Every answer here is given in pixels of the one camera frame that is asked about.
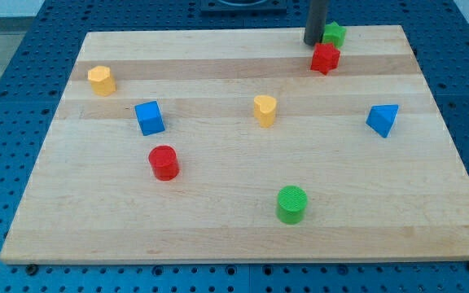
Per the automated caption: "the red cylinder block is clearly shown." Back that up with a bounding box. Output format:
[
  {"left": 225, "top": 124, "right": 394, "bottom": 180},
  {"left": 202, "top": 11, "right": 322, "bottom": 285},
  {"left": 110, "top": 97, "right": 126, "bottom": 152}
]
[{"left": 148, "top": 145, "right": 180, "bottom": 181}]

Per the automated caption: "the wooden board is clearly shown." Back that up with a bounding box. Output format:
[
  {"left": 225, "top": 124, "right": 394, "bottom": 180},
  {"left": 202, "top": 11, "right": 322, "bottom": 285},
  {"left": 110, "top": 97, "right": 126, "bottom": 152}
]
[{"left": 0, "top": 25, "right": 469, "bottom": 265}]

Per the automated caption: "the blue triangle block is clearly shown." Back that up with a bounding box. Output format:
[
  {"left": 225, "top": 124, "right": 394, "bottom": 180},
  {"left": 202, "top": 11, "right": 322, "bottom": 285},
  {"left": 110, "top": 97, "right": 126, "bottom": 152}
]
[{"left": 366, "top": 104, "right": 399, "bottom": 138}]

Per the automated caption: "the yellow heart block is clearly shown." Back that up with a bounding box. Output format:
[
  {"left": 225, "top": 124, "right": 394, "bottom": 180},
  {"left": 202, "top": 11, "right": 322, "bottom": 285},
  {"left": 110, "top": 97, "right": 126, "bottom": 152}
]
[{"left": 253, "top": 95, "right": 278, "bottom": 128}]

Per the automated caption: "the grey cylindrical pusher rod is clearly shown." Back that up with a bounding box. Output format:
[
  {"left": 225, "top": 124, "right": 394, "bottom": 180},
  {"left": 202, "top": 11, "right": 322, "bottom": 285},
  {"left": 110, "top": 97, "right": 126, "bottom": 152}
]
[{"left": 303, "top": 0, "right": 330, "bottom": 46}]

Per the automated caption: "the yellow hexagon block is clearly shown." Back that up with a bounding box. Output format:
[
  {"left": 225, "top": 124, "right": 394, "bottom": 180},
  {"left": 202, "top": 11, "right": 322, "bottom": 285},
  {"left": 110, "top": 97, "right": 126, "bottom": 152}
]
[{"left": 87, "top": 66, "right": 116, "bottom": 96}]

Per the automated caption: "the green cylinder block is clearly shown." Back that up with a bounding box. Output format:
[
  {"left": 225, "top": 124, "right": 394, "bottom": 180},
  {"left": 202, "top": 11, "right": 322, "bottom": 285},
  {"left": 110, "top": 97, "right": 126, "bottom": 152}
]
[{"left": 276, "top": 186, "right": 308, "bottom": 225}]

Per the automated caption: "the green star block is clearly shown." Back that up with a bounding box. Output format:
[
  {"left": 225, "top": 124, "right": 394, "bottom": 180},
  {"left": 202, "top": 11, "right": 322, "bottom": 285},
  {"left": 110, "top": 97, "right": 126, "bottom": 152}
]
[{"left": 322, "top": 21, "right": 347, "bottom": 48}]

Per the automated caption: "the red star block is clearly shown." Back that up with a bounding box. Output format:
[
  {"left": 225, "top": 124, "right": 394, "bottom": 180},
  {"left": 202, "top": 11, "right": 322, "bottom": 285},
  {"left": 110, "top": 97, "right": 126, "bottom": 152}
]
[{"left": 310, "top": 43, "right": 340, "bottom": 75}]

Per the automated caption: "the blue cube block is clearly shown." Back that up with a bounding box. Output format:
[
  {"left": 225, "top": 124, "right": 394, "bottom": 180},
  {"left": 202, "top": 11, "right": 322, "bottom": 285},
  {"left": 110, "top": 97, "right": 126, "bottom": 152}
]
[{"left": 134, "top": 101, "right": 165, "bottom": 136}]

